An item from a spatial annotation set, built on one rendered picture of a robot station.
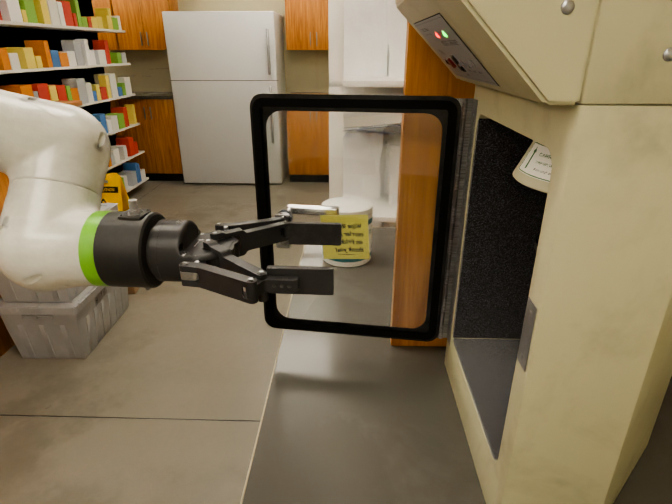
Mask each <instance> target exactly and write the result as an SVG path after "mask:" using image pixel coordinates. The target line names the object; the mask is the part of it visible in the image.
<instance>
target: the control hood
mask: <svg viewBox="0 0 672 504"><path fill-rule="evenodd" d="M395 4H396V5H397V6H396V8H397V9H398V10H399V11H400V12H401V13H402V15H403V16H404V17H405V18H406V19H407V21H408V22H409V23H410V24H411V25H412V26H413V28H414V29H415V30H416V31H417V32H418V33H419V35H420V36H421V37H422V38H423V39H424V41H425V42H426V43H427V44H428V45H429V46H430V48H431V49H432V50H433V51H434V52H435V54H436V55H437V56H438V57H439V58H440V59H441V61H442V62H443V63H444V64H445V65H446V67H447V68H448V69H449V70H450V71H451V72H452V74H453V75H454V76H455V77H456V78H457V79H460V80H462V81H466V82H469V83H473V84H476V85H480V86H483V87H487V88H490V89H494V90H497V91H501V92H504V93H508V94H511V95H515V96H518V97H522V98H525V99H529V100H532V101H536V102H539V103H543V104H546V105H575V101H580V96H581V91H582V86H583V81H584V76H585V71H586V66H587V61H588V56H589V51H590V46H591V41H592V35H593V30H594V25H595V20H596V15H597V10H598V5H599V0H395ZM437 13H440V14H441V15H442V16H443V18H444V19H445V20H446V21H447V22H448V24H449V25H450V26H451V27H452V29H453V30H454V31H455V32H456V33H457V35H458V36H459V37H460V38H461V40H462V41H463V42H464V43H465V44H466V46H467V47H468V48H469V49H470V50H471V52H472V53H473V54H474V55H475V57H476V58H477V59H478V60H479V61H480V63H481V64H482V65H483V66H484V68H485V69H486V70H487V71H488V72H489V74H490V75H491V76H492V77H493V79H494V80H495V81H496V82H497V83H498V85H499V86H495V85H491V84H487V83H483V82H479V81H476V80H472V79H468V78H464V77H460V76H457V75H456V74H455V73H454V72H453V71H452V69H451V68H450V67H449V66H448V65H447V64H446V62H445V61H444V60H443V59H442V58H441V56H440V55H439V54H438V53H437V52H436V51H435V49H434V48H433V47H432V46H431V45H430V43H429V42H428V41H427V40H426V39H425V38H424V36H423V35H422V34H421V33H420V32H419V30H418V29H417V28H416V27H415V26H414V25H413V23H416V22H418V21H421V20H423V19H425V18H428V17H430V16H433V15H435V14H437Z"/></svg>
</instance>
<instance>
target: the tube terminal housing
mask: <svg viewBox="0 0 672 504"><path fill-rule="evenodd" d="M474 99H477V100H478V105H477V114H476V122H475V131H474V140H473V148H472V157H471V166H470V174H469V183H468V192H467V200H466V209H465V218H464V226H463V235H462V244H461V252H460V261H459V270H458V278H457V287H456V296H455V304H454V313H453V322H452V330H451V339H450V346H449V343H448V340H447V344H446V353H445V362H444V363H445V366H446V370H447V373H448V377H449V380H450V383H451V387H452V390H453V393H454V397H455V400H456V404H457V407H458V410H459V414H460V417H461V421H462V424H463V427H464V431H465V434H466V438H467V441H468V444H469V448H470V451H471V455H472V458H473V461H474V465H475V468H476V472H477V475H478V478H479V482H480V485H481V489H482V492H483V495H484V499H485V502H486V504H613V503H614V501H615V499H616V498H617V496H618V494H619V493H620V491H621V489H622V487H623V486H624V484H625V482H626V481H627V479H628V477H629V476H630V474H631V472H632V470H633V469H634V467H635V465H636V464H637V462H638V460H639V458H640V457H641V455H642V453H643V452H644V450H645V448H646V447H647V445H648V442H649V439H650V436H651V433H652V430H653V427H654V425H655V422H656V419H657V416H658V413H659V410H660V408H661V405H662V402H663V399H664V396H665V393H666V390H667V388H668V385H669V382H670V379H671V376H672V0H599V5H598V10H597V15H596V20H595V25H594V30H593V35H592V41H591V46H590V51H589V56H588V61H587V66H586V71H585V76H584V81H583V86H582V91H581V96H580V101H575V105H546V104H543V103H539V102H536V101H532V100H529V99H525V98H522V97H518V96H515V95H511V94H508V93H504V92H501V91H497V90H494V89H490V88H487V87H483V86H480V85H475V93H474ZM479 118H480V119H492V120H494V121H496V122H498V123H500V124H502V125H504V126H506V127H508V128H510V129H512V130H514V131H516V132H518V133H520V134H522V135H524V136H526V137H528V138H530V139H532V140H534V141H536V142H538V143H540V144H542V145H544V146H546V147H547V148H548V149H549V151H550V154H551V161H552V170H551V177H550V182H549V188H548V193H547V199H546V204H545V209H544V215H543V220H542V225H541V231H540V236H539V242H538V247H537V252H536V258H535V263H534V269H533V274H532V279H531V285H530V290H529V295H528V297H530V299H531V300H532V302H533V303H534V304H535V306H536V307H537V314H536V319H535V324H534V329H533V334H532V340H531V345H530V350H529V355H528V360H527V365H526V370H525V372H524V371H523V369H522V367H521V365H520V363H519V361H518V359H517V360H516V366H515V371H514V376H513V382H512V387H511V392H510V398H509V403H508V409H507V414H506V419H505V425H504V430H503V436H502V441H501V446H500V452H499V457H498V460H494V458H493V456H492V453H491V450H490V448H489V445H488V442H487V439H486V436H485V433H484V430H483V427H482V424H481V421H480V419H479V416H478V413H477V410H476V407H475V404H474V401H473V398H472V395H471V392H470V390H469V387H468V384H467V381H466V378H465V375H464V372H463V369H462V366H461V363H460V361H459V358H458V355H457V352H456V349H455V346H454V342H453V339H454V338H453V326H454V317H455V309H456V300H457V291H458V283H459V274H460V266H461V257H462V249H463V240H464V231H465V223H466V214H467V206H468V197H469V189H470V180H471V172H472V163H473V154H474V146H475V137H476V129H477V123H478V120H479Z"/></svg>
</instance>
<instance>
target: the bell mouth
mask: <svg viewBox="0 0 672 504"><path fill-rule="evenodd" d="M551 170H552V161H551V154H550V151H549V149H548V148H547V147H546V146H544V145H542V144H540V143H538V142H536V141H534V140H533V142H532V144H531V145H530V147H529V148H528V150H527V151H526V153H525V154H524V156H523V157H522V159H521V160H520V162H519V163H518V165H517V167H516V168H515V170H514V171H513V177H514V178H515V179H516V180H517V181H518V182H519V183H521V184H523V185H525V186H527V187H529V188H532V189H534V190H537V191H540V192H544V193H548V188H549V182H550V177H551Z"/></svg>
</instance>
